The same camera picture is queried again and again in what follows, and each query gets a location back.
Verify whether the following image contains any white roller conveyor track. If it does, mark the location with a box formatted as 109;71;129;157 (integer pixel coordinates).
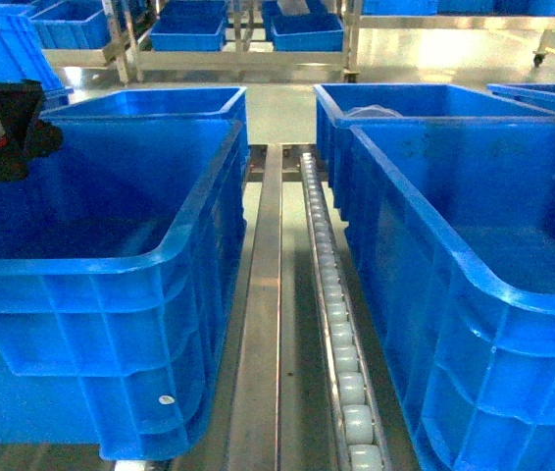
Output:
299;151;392;470

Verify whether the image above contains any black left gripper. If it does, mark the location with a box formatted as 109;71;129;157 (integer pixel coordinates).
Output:
0;79;63;183

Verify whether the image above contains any large blue crate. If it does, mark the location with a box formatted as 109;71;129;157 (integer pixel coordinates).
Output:
347;123;555;470
0;117;245;462

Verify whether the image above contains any steel centre divider rail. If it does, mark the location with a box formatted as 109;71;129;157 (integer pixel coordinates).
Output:
224;144;283;470

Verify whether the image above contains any large blue crate right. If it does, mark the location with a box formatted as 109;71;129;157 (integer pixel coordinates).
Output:
347;123;555;470

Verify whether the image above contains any blue crate behind right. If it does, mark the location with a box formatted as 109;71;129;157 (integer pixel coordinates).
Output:
314;83;555;222

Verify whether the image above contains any blue crate behind left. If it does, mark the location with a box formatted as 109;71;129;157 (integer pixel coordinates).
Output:
41;86;250;170

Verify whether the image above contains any large blue crate left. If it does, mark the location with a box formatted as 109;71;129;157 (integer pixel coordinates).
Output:
0;117;245;462

